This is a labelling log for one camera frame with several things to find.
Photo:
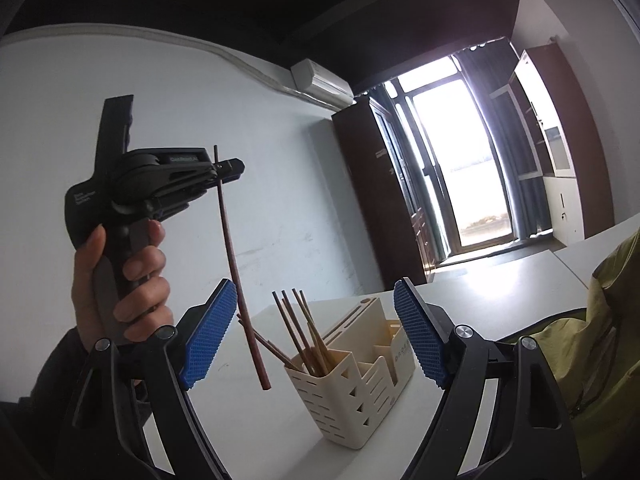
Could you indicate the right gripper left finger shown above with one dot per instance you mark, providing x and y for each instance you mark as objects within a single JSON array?
[{"x": 200, "y": 332}]

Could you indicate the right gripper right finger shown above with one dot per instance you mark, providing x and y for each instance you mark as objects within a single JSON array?
[{"x": 427, "y": 327}]

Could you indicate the dark brown wooden chopstick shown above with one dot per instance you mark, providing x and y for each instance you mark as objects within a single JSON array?
[{"x": 290, "y": 330}]

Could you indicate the light bamboo chopstick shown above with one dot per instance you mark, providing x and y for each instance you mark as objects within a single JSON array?
[
  {"x": 326, "y": 352},
  {"x": 314, "y": 334}
]

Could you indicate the reddish brown chopstick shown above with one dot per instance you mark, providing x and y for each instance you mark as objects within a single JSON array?
[{"x": 309, "y": 353}]

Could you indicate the dark sleeve forearm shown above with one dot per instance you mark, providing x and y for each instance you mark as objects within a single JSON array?
[{"x": 35, "y": 442}]

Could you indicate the person left hand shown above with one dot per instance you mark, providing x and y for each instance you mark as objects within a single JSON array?
[{"x": 144, "y": 310}]

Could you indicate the cream plastic utensil holder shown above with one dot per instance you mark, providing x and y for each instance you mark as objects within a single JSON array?
[{"x": 373, "y": 364}]

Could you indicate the dark brown tall cabinet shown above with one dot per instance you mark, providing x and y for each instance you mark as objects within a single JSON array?
[{"x": 389, "y": 206}]

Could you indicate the glass balcony door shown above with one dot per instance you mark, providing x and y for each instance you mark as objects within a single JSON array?
[{"x": 451, "y": 143}]

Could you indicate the olive green jacket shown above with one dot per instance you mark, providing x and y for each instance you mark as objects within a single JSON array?
[{"x": 593, "y": 353}]

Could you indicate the white air conditioner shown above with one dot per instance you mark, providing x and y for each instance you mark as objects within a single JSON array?
[{"x": 317, "y": 81}]

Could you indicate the brown white glass cabinet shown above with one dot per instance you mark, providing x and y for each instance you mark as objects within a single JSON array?
[{"x": 562, "y": 145}]

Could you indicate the dark blue curtain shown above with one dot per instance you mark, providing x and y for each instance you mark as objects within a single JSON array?
[{"x": 487, "y": 69}]

